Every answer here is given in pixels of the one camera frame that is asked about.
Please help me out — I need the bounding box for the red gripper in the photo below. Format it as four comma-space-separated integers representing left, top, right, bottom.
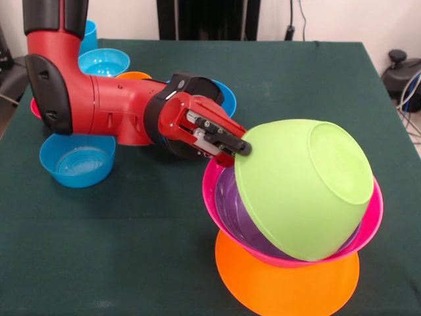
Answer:
157, 92, 253, 167

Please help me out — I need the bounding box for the purple bowl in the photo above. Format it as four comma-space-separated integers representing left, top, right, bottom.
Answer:
214, 169, 362, 261

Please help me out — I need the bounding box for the green bowl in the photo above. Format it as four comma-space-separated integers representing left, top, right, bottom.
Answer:
234, 118, 375, 263

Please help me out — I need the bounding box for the large orange bowl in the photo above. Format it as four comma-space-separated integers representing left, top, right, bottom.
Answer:
214, 230, 360, 316

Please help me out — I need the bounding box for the large pink bowl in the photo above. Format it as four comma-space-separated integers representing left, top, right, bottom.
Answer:
202, 159, 385, 269

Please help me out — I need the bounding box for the orange cup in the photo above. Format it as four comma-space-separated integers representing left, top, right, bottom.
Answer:
115, 71, 153, 82

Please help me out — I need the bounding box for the dark green tablecloth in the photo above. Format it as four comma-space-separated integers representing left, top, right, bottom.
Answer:
0, 38, 421, 316

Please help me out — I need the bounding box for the small ribbed cyan bowl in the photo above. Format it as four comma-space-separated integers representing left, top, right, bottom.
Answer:
78, 47, 131, 78

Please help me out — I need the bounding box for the translucent blue bowl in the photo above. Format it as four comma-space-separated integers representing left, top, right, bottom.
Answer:
39, 133, 116, 189

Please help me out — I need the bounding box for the blue cup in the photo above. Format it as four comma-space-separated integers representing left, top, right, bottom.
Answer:
78, 20, 99, 56

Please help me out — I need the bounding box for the small crimson bowl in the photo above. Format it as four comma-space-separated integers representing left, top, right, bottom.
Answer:
30, 97, 43, 120

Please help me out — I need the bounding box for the black hanging cable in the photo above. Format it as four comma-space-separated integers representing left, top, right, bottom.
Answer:
284, 0, 309, 42

